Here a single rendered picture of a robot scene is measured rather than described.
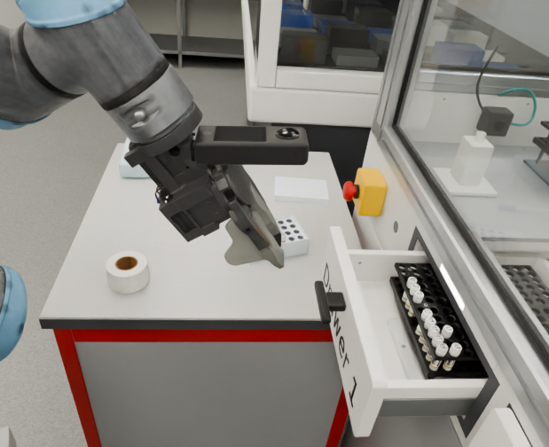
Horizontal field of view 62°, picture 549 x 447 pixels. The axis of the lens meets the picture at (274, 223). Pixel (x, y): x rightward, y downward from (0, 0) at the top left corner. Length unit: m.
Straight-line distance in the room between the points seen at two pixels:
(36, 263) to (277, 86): 1.32
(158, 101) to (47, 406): 1.35
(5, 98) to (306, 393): 0.76
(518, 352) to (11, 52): 0.56
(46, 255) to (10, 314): 1.60
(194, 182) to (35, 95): 0.16
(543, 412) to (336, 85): 1.00
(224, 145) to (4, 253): 1.88
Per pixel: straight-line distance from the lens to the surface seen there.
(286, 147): 0.46
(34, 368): 1.78
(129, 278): 0.82
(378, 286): 0.78
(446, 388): 0.61
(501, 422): 0.56
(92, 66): 0.43
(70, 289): 0.88
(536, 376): 0.53
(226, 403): 1.02
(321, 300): 0.62
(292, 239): 0.92
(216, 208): 0.49
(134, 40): 0.43
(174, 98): 0.44
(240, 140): 0.46
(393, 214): 0.87
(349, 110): 1.37
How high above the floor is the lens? 1.35
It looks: 36 degrees down
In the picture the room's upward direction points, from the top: 6 degrees clockwise
